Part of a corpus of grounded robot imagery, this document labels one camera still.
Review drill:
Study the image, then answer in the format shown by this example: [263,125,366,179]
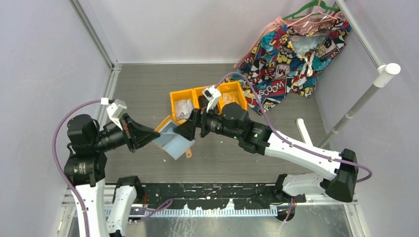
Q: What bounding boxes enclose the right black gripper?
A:
[173,101,241,142]

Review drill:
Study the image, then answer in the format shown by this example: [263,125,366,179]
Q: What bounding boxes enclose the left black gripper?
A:
[92,112,160,151]

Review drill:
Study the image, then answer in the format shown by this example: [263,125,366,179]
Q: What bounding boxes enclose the yellow card holder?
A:
[152,116,195,160]

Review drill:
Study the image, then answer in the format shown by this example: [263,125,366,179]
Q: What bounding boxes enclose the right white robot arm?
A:
[174,103,359,203]

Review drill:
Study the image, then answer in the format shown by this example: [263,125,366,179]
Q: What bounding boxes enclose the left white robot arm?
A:
[64,114,160,237]

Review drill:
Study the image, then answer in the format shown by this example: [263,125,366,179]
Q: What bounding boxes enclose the cards in left bin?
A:
[174,99,194,122]

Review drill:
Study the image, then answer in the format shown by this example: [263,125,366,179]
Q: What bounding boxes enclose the left yellow bin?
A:
[169,89,199,124]

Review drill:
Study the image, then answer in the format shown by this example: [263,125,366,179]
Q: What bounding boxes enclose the black items in middle bin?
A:
[198,95,209,111]

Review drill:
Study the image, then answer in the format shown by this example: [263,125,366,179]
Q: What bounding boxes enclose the banknotes in right bin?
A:
[222,92,239,105]

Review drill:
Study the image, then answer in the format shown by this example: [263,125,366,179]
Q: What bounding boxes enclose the right yellow bin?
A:
[217,81,248,110]

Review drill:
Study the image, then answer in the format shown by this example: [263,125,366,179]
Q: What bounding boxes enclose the colourful comic print shorts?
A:
[224,21,351,114]

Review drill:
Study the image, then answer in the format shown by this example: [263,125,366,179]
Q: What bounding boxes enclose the pink garment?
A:
[234,13,346,70]

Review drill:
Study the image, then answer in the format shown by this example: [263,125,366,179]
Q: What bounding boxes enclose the pink hanger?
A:
[286,11,341,36]

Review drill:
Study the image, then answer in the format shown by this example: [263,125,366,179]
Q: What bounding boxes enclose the green hanger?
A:
[283,0,340,19]

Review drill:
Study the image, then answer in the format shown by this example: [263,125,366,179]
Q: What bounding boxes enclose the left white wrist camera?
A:
[100,97,127,130]

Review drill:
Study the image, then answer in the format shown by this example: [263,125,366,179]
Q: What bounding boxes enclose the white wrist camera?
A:
[202,85,221,113]
[100,97,127,130]

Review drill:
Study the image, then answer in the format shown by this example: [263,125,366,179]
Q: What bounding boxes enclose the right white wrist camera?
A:
[202,85,221,113]

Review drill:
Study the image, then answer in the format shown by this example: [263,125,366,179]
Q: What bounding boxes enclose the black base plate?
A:
[128,183,306,221]

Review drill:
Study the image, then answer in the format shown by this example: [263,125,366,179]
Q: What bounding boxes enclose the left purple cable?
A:
[51,99,105,237]

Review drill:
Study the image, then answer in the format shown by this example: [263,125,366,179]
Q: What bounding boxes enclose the white clothes rail pole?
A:
[296,63,401,197]

